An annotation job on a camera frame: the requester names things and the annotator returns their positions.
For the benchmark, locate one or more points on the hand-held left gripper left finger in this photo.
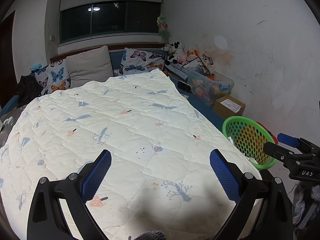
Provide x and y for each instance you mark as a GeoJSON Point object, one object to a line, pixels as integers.
{"type": "Point", "coordinates": [97, 175]}

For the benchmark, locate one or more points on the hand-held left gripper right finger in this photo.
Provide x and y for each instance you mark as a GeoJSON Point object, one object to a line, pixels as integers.
{"type": "Point", "coordinates": [223, 175]}

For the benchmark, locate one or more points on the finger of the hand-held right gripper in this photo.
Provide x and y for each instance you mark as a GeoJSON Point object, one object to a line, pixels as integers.
{"type": "Point", "coordinates": [287, 138]}
{"type": "Point", "coordinates": [280, 151]}

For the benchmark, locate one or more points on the green plastic basket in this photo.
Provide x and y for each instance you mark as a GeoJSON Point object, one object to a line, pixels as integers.
{"type": "Point", "coordinates": [240, 119]}

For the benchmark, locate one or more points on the person's right hand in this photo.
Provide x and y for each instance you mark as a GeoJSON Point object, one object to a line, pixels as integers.
{"type": "Point", "coordinates": [297, 205]}

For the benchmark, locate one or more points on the person's left hand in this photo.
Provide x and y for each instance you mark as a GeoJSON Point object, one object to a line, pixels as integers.
{"type": "Point", "coordinates": [152, 235]}

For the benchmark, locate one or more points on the red stool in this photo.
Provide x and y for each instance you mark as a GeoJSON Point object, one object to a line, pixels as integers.
{"type": "Point", "coordinates": [273, 137]}

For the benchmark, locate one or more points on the white quilted printed mat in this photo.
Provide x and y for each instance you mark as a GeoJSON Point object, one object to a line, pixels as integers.
{"type": "Point", "coordinates": [125, 117]}

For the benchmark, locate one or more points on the cardboard box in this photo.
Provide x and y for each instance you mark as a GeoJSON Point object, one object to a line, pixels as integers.
{"type": "Point", "coordinates": [225, 107]}

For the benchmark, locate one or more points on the blue sofa bed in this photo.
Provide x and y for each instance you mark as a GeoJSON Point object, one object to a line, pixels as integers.
{"type": "Point", "coordinates": [200, 102]}

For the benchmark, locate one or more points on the clear plastic storage bin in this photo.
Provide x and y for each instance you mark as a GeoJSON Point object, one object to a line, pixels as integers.
{"type": "Point", "coordinates": [220, 85]}

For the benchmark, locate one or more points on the black handheld device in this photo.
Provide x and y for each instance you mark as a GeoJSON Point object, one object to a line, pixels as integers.
{"type": "Point", "coordinates": [185, 86]}

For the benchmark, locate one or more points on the butterfly print pillow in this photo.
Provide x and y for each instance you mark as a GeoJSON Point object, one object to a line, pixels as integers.
{"type": "Point", "coordinates": [140, 60]}
{"type": "Point", "coordinates": [55, 77]}

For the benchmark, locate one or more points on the black clothing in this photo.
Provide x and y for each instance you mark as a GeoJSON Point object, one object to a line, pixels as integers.
{"type": "Point", "coordinates": [28, 90]}

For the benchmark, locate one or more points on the printed cloth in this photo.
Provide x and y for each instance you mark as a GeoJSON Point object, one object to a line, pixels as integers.
{"type": "Point", "coordinates": [207, 62]}

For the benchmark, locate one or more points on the grey pillow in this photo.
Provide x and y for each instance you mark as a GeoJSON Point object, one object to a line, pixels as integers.
{"type": "Point", "coordinates": [90, 63]}

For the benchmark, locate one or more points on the patterned flat strip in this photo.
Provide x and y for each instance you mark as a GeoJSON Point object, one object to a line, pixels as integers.
{"type": "Point", "coordinates": [177, 71]}

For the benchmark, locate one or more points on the orange fox plush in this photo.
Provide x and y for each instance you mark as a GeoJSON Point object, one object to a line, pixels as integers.
{"type": "Point", "coordinates": [192, 53]}

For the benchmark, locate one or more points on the black and white cow plush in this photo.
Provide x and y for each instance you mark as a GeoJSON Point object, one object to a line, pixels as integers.
{"type": "Point", "coordinates": [175, 48]}

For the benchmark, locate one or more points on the dark wooden door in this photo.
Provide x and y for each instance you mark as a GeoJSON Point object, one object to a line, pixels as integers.
{"type": "Point", "coordinates": [6, 50]}

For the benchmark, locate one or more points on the dark window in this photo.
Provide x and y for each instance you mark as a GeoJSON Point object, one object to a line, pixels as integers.
{"type": "Point", "coordinates": [112, 17]}

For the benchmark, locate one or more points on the hanging toy decoration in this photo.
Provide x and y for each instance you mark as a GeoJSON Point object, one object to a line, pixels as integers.
{"type": "Point", "coordinates": [162, 22]}

